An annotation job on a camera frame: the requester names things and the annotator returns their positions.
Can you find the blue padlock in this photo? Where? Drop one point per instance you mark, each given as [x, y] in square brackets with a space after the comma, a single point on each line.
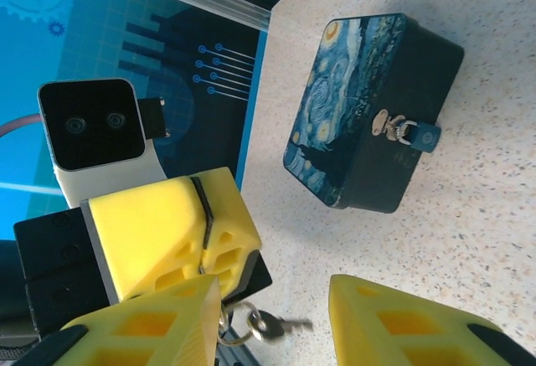
[425, 136]

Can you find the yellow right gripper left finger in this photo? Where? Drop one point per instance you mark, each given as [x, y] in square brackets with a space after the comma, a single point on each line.
[167, 332]

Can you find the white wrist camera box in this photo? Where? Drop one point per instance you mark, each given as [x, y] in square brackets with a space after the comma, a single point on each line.
[92, 123]

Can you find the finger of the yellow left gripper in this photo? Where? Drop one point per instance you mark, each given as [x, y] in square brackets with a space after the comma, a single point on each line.
[232, 223]
[146, 232]

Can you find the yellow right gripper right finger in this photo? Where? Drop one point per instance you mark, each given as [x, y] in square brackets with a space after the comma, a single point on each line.
[377, 341]

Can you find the starry night print box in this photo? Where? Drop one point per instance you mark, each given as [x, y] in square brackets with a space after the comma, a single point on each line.
[377, 177]

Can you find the silver key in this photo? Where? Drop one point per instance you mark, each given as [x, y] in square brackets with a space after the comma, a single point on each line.
[293, 325]

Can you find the silver metal hasp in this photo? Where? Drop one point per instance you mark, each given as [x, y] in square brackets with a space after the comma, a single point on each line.
[381, 123]

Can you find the blue circuit print panel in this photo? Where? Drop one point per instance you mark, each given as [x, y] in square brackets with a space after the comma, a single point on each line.
[104, 27]

